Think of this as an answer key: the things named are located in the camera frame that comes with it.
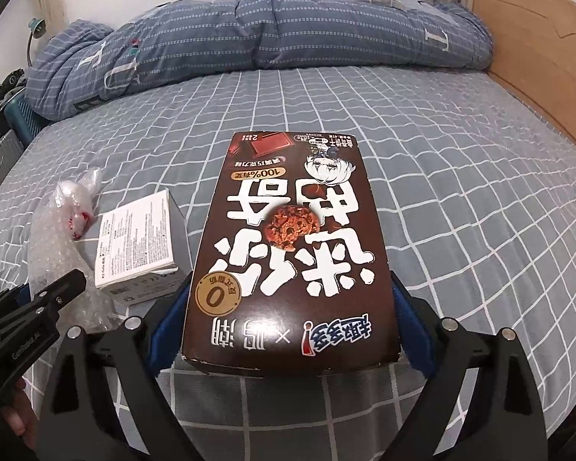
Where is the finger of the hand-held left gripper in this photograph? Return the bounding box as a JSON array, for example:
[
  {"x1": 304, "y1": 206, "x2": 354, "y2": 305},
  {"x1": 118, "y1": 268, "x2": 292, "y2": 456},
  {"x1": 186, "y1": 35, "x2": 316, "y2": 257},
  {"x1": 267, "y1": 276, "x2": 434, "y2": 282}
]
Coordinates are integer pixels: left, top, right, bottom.
[
  {"x1": 29, "y1": 269, "x2": 87, "y2": 320},
  {"x1": 0, "y1": 285, "x2": 33, "y2": 334}
]

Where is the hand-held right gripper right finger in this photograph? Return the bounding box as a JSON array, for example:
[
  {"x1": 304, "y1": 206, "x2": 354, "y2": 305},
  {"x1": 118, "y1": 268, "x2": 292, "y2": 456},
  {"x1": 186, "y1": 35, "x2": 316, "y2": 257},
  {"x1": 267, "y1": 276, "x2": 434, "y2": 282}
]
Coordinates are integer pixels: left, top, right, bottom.
[{"x1": 391, "y1": 271, "x2": 541, "y2": 461}]

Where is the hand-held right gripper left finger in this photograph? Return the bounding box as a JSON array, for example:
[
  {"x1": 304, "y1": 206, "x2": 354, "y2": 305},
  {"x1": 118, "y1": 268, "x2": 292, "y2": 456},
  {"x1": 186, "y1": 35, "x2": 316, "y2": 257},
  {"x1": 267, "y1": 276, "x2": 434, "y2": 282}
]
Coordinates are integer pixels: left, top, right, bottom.
[{"x1": 37, "y1": 271, "x2": 195, "y2": 461}]

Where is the clear bubble wrap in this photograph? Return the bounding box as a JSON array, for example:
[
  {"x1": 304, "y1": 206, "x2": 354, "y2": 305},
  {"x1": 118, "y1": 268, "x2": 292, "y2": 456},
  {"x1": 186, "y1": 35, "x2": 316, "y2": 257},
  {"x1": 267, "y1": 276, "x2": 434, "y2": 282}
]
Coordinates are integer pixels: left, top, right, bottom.
[{"x1": 26, "y1": 194, "x2": 121, "y2": 334}]

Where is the clear plastic wrapper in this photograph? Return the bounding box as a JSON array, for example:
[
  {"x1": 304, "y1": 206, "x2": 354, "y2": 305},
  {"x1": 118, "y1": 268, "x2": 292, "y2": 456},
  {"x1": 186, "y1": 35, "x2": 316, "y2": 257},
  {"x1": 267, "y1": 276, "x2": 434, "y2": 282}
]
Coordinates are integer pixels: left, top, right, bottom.
[{"x1": 53, "y1": 167, "x2": 103, "y2": 241}]

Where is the small white box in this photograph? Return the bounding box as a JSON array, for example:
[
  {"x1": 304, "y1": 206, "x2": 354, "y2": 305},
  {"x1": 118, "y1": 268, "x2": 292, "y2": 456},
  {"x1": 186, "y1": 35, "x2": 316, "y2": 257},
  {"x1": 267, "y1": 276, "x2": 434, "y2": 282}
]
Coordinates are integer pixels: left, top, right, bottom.
[{"x1": 93, "y1": 189, "x2": 194, "y2": 305}]

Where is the brown cookie box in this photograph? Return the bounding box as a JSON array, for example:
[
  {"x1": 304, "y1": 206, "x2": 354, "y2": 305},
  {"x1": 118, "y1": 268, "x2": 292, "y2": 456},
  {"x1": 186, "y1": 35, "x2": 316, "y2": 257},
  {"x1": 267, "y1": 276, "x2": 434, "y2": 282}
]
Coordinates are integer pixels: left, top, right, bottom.
[{"x1": 181, "y1": 131, "x2": 404, "y2": 376}]

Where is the person's left hand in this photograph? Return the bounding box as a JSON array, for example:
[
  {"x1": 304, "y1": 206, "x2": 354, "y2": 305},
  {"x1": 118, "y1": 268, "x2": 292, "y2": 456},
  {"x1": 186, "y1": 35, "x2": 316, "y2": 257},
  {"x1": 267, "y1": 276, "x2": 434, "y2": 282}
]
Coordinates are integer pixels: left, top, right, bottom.
[{"x1": 0, "y1": 380, "x2": 41, "y2": 449}]

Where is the grey checked bed sheet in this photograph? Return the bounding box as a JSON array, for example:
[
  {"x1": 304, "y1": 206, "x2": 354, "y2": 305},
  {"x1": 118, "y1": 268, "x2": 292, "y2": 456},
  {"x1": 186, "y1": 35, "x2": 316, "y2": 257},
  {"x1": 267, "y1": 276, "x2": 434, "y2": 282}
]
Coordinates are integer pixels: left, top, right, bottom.
[{"x1": 0, "y1": 65, "x2": 576, "y2": 438}]

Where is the grey suitcase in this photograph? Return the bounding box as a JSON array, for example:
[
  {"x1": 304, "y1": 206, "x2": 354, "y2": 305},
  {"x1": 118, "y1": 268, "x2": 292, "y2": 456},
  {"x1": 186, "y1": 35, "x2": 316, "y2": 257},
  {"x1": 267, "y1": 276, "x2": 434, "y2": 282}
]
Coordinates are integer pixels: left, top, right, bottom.
[{"x1": 0, "y1": 127, "x2": 25, "y2": 197}]

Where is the teal suitcase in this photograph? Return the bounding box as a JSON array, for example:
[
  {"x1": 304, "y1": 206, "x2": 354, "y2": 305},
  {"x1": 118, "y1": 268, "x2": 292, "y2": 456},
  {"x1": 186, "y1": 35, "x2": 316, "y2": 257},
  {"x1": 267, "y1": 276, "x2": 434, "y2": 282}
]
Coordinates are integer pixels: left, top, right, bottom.
[{"x1": 2, "y1": 91, "x2": 46, "y2": 147}]

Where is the dark tangled clutter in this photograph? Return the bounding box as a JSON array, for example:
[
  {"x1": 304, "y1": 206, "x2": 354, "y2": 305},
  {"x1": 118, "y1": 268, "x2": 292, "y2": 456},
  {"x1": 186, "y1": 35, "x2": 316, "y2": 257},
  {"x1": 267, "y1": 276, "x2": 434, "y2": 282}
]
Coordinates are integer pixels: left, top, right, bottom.
[{"x1": 0, "y1": 71, "x2": 27, "y2": 101}]

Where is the teal desk lamp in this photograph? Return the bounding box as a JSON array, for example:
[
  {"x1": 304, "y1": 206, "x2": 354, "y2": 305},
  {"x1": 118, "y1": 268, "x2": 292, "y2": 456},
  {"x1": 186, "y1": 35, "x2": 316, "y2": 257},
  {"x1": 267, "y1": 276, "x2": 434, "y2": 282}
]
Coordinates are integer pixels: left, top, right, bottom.
[{"x1": 25, "y1": 18, "x2": 49, "y2": 65}]

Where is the blue striped quilt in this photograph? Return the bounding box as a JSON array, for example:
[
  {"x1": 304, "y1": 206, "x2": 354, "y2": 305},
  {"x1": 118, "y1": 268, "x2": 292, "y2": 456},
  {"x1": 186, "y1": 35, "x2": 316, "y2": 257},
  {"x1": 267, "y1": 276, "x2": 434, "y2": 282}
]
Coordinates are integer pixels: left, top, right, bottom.
[{"x1": 24, "y1": 0, "x2": 495, "y2": 118}]

